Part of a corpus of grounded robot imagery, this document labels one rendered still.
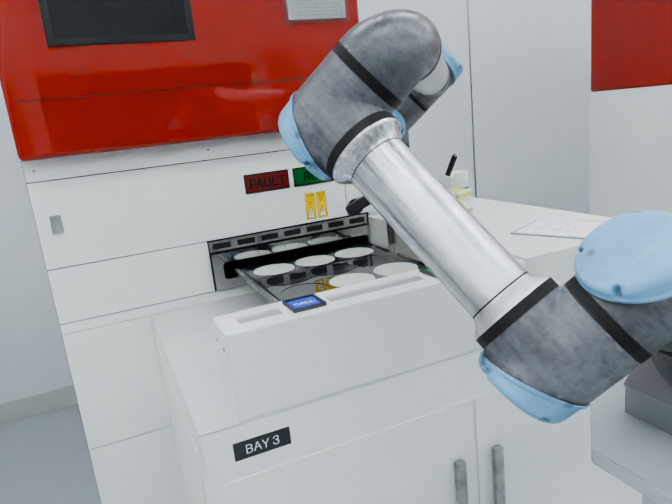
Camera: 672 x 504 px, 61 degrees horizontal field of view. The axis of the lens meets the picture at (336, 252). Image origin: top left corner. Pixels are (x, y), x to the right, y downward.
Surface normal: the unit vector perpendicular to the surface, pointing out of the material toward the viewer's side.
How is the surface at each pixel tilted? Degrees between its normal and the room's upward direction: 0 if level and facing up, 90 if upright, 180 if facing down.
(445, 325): 90
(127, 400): 90
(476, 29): 90
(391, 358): 90
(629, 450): 0
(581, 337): 68
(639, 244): 40
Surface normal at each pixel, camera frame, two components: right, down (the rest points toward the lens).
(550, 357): -0.43, -0.01
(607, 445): -0.11, -0.97
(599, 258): -0.64, -0.60
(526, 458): 0.40, 0.18
